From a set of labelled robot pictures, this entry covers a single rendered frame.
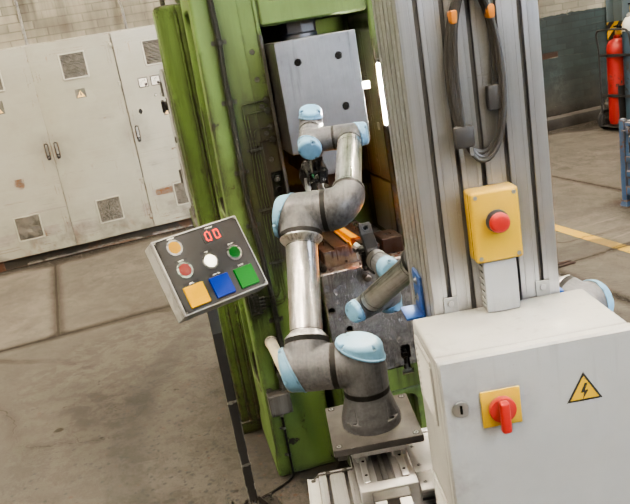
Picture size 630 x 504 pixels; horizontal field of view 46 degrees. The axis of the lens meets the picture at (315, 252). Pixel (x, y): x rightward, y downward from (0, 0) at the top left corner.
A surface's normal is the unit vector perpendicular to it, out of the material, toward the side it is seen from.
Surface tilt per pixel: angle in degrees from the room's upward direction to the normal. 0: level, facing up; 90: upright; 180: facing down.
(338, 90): 90
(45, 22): 88
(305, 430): 90
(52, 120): 90
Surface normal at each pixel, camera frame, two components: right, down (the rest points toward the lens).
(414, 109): 0.08, 0.27
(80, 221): 0.36, 0.21
